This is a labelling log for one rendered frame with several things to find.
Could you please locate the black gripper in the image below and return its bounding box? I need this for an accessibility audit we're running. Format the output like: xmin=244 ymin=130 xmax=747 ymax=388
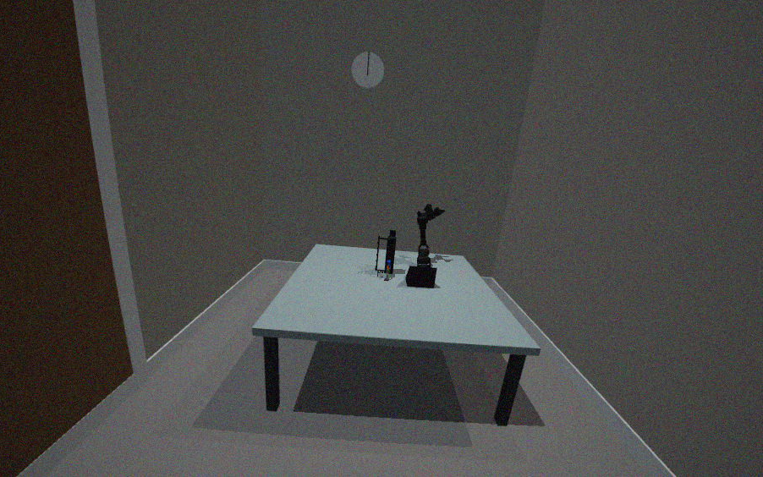
xmin=426 ymin=207 xmax=445 ymax=221

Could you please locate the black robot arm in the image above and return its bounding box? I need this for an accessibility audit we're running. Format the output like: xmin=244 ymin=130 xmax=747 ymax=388
xmin=417 ymin=204 xmax=433 ymax=267

